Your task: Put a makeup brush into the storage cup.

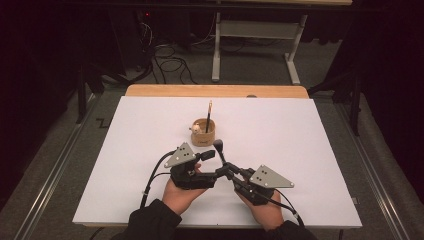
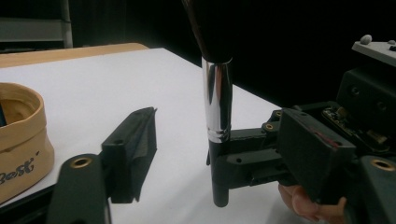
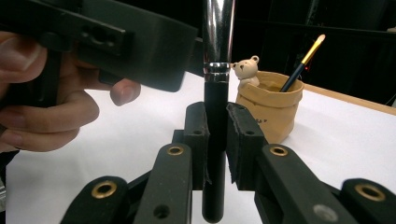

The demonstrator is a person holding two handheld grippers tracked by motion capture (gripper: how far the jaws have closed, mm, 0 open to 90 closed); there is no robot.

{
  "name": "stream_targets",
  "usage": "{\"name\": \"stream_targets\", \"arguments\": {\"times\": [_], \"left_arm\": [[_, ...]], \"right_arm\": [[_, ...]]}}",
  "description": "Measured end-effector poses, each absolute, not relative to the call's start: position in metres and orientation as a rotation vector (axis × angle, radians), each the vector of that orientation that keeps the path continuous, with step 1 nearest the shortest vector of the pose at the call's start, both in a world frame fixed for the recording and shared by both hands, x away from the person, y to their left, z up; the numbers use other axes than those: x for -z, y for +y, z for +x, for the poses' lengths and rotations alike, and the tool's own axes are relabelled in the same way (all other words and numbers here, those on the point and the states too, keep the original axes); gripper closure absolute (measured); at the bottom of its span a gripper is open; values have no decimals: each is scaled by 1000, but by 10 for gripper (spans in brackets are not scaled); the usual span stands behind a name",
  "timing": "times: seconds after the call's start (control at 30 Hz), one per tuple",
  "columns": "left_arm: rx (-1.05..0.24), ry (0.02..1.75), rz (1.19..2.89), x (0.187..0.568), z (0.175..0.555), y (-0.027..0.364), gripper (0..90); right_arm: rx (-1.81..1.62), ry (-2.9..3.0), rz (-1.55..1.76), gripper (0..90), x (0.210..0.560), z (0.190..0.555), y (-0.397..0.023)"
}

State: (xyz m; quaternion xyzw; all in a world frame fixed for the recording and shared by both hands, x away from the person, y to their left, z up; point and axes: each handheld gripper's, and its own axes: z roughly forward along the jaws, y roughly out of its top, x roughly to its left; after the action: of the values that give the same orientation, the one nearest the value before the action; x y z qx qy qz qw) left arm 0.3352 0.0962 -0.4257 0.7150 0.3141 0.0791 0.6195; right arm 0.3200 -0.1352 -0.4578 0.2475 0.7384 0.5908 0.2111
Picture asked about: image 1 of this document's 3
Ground thin black orange-tipped brush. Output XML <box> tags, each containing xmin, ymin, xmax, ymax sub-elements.
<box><xmin>204</xmin><ymin>99</ymin><xmax>214</xmax><ymax>134</ymax></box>

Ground wooden holder with small figure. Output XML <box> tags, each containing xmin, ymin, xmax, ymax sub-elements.
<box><xmin>189</xmin><ymin>118</ymin><xmax>216</xmax><ymax>147</ymax></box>

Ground black floor cables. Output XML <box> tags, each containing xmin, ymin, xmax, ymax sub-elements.
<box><xmin>134</xmin><ymin>19</ymin><xmax>199</xmax><ymax>86</ymax></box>

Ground person's left hand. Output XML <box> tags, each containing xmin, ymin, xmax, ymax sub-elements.
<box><xmin>162</xmin><ymin>163</ymin><xmax>209</xmax><ymax>216</ymax></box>

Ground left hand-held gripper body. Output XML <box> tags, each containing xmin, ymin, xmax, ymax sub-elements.
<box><xmin>163</xmin><ymin>142</ymin><xmax>218</xmax><ymax>190</ymax></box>

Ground black metal stand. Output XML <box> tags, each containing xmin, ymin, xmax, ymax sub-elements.
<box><xmin>308</xmin><ymin>71</ymin><xmax>364</xmax><ymax>137</ymax></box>
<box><xmin>75</xmin><ymin>63</ymin><xmax>104</xmax><ymax>125</ymax></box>

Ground black makeup brush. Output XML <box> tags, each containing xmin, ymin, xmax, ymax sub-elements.
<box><xmin>212</xmin><ymin>138</ymin><xmax>231</xmax><ymax>169</ymax></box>

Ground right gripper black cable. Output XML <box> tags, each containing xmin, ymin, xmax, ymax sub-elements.
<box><xmin>273</xmin><ymin>188</ymin><xmax>306</xmax><ymax>228</ymax></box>

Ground white metal desk frame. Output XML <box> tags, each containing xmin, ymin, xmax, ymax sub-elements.
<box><xmin>211</xmin><ymin>11</ymin><xmax>309</xmax><ymax>86</ymax></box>

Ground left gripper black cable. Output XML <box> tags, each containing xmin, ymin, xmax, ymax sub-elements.
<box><xmin>139</xmin><ymin>150</ymin><xmax>176</xmax><ymax>209</ymax></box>

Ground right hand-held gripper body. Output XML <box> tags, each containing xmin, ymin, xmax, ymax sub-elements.
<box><xmin>234</xmin><ymin>164</ymin><xmax>295</xmax><ymax>206</ymax></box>

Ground white board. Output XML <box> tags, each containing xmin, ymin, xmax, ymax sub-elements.
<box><xmin>72</xmin><ymin>96</ymin><xmax>363</xmax><ymax>228</ymax></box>

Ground person's right hand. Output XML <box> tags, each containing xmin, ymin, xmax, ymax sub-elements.
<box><xmin>234</xmin><ymin>190</ymin><xmax>285</xmax><ymax>232</ymax></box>

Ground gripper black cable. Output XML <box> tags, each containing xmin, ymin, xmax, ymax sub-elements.
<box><xmin>139</xmin><ymin>150</ymin><xmax>176</xmax><ymax>209</ymax></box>
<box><xmin>273</xmin><ymin>188</ymin><xmax>306</xmax><ymax>228</ymax></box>

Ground metal floor rail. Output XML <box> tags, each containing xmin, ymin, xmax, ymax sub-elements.
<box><xmin>13</xmin><ymin>93</ymin><xmax>101</xmax><ymax>240</ymax></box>
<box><xmin>334</xmin><ymin>103</ymin><xmax>406</xmax><ymax>240</ymax></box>

